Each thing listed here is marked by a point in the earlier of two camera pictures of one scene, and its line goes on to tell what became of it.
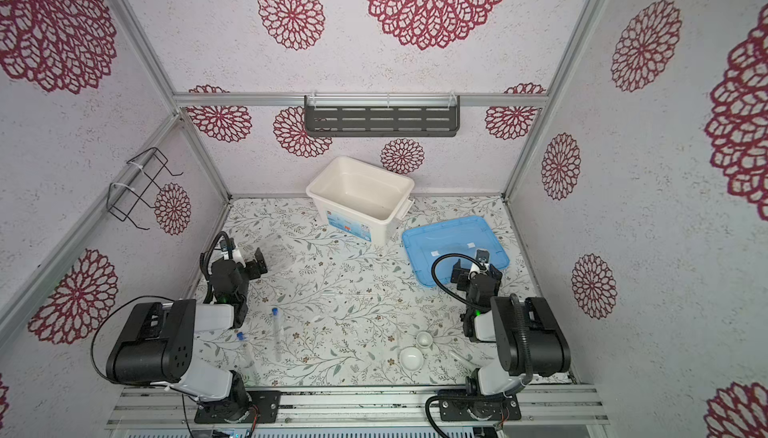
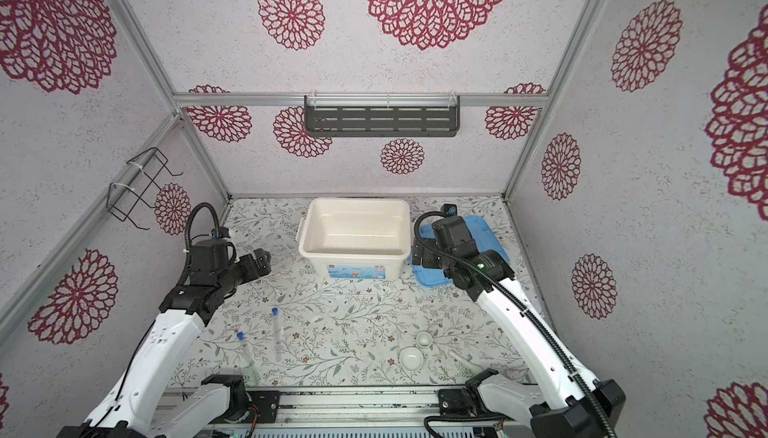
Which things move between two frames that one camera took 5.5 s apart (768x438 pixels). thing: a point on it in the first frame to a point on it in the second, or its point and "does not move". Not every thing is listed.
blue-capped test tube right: [277, 333] does not move
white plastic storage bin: [359, 198] to [350, 239]
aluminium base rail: [171, 407] does not move
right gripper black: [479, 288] to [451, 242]
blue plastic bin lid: [466, 236] does not move
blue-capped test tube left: [250, 371] does not move
